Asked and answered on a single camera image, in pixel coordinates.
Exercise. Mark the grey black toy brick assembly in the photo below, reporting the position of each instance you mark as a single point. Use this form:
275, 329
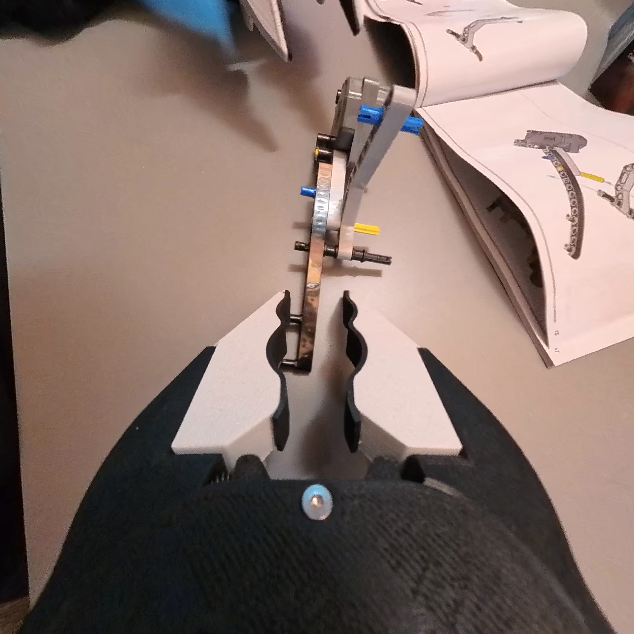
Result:
327, 198

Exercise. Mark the person's left forearm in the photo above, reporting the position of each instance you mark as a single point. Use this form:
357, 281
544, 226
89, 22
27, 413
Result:
59, 15

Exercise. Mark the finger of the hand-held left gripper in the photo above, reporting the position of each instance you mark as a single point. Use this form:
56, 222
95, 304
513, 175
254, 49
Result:
351, 15
270, 24

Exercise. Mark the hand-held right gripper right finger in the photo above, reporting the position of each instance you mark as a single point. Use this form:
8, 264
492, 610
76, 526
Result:
411, 396

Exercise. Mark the red black toy box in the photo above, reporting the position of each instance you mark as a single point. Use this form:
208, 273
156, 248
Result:
619, 39

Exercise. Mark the white instruction booklet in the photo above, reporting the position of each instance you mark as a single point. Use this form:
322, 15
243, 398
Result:
495, 49

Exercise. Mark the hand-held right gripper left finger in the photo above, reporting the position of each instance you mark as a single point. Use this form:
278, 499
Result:
223, 396

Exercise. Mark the grey desk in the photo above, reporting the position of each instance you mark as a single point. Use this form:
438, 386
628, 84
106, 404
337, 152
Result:
124, 223

